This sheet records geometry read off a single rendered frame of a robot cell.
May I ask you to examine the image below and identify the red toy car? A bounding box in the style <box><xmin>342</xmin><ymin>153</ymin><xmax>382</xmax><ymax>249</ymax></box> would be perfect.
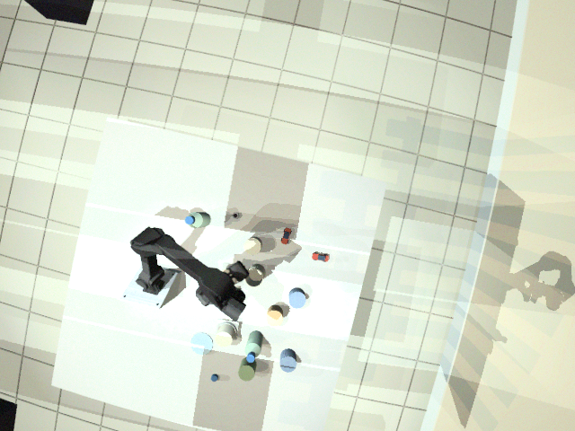
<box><xmin>312</xmin><ymin>252</ymin><xmax>329</xmax><ymax>262</ymax></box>
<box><xmin>281</xmin><ymin>228</ymin><xmax>292</xmax><ymax>244</ymax></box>

